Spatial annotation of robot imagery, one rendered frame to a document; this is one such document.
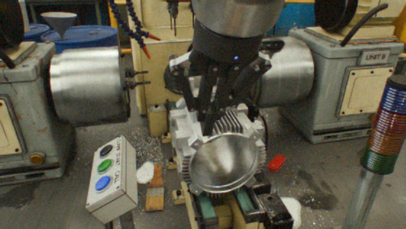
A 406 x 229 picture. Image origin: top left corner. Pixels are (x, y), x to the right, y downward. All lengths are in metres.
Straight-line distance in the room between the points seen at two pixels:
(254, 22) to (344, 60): 0.82
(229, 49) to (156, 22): 0.90
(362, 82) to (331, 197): 0.42
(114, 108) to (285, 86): 0.54
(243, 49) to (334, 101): 0.84
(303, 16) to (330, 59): 5.60
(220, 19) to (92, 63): 0.68
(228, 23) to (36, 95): 0.71
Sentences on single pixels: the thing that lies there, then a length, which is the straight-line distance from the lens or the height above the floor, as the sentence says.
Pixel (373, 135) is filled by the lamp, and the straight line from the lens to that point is 0.66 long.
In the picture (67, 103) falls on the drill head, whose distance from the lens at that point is 0.91.
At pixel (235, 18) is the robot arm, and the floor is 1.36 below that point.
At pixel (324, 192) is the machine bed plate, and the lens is 0.96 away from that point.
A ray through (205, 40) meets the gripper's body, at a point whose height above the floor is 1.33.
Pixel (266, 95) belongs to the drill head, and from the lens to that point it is 0.99.
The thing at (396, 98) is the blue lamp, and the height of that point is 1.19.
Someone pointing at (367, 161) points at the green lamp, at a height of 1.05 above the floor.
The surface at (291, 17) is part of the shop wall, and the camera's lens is 6.54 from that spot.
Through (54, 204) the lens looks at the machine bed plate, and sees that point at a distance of 0.95.
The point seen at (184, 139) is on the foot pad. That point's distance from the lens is 0.62.
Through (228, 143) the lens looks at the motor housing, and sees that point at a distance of 0.80.
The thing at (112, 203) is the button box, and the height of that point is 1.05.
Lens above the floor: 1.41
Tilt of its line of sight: 29 degrees down
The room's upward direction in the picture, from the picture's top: straight up
